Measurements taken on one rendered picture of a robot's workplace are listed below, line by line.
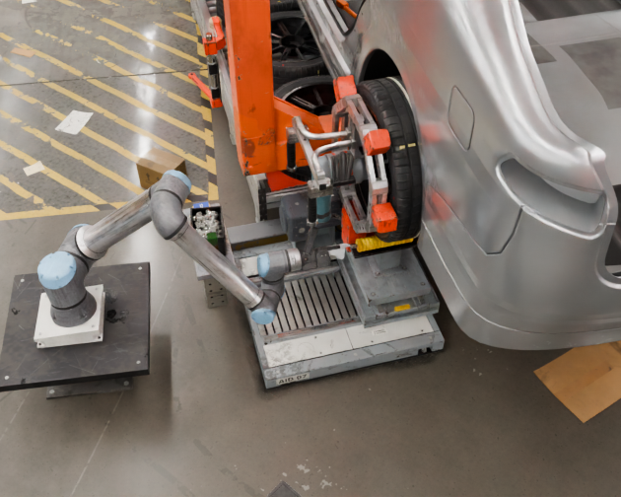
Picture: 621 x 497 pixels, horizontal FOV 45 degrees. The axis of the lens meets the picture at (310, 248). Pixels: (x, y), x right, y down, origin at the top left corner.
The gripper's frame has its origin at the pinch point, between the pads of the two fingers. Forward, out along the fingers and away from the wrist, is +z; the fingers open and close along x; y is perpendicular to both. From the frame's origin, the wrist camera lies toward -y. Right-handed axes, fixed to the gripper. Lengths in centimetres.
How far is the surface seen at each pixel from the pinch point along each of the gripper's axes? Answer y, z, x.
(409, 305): 34, 32, -35
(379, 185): -20.2, 9.9, 26.4
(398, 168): -25.2, 16.8, 31.8
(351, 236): -2.2, 7.2, -20.2
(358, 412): 73, -4, -18
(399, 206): -11.3, 16.6, 25.6
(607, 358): 73, 114, -15
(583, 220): 1, 41, 108
